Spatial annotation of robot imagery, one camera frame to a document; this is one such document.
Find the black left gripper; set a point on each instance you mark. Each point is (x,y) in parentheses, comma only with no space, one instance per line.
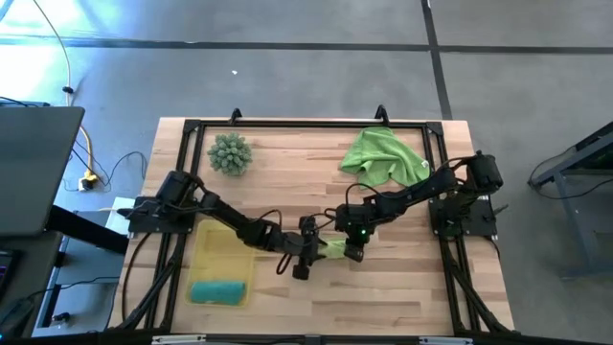
(306,249)

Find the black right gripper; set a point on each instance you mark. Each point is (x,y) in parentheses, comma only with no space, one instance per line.
(356,223)

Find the yellow-green microfiber towel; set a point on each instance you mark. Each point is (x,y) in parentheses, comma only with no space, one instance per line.
(337,249)

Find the green microfiber towel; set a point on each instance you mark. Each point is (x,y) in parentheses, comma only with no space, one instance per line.
(378,153)

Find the teal microfiber towel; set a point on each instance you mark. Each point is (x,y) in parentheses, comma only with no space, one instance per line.
(218,292)

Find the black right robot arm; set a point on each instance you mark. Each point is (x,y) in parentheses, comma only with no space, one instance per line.
(421,189)

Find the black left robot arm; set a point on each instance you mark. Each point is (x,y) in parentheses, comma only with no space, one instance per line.
(230,218)

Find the yellow plastic basket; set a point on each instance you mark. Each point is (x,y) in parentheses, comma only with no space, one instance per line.
(215,254)

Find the green spiky plant ball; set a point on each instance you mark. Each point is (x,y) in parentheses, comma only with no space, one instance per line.
(230,153)

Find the white box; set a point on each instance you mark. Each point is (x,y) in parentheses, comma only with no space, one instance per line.
(117,218)

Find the blue-grey metal desk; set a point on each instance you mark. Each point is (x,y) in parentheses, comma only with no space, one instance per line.
(578,225)

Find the black computer mouse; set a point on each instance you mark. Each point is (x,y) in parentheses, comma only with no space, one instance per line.
(14,316)

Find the black keyboard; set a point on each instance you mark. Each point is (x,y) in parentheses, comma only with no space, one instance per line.
(6,273)

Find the black metal table frame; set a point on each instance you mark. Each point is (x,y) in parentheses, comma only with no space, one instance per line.
(311,123)

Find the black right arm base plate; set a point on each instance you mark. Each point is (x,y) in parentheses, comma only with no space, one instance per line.
(479,223)

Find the silver bracket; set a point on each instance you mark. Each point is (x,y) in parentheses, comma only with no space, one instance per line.
(177,340)
(445,341)

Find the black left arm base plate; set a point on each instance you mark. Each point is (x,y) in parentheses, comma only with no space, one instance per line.
(143,220)

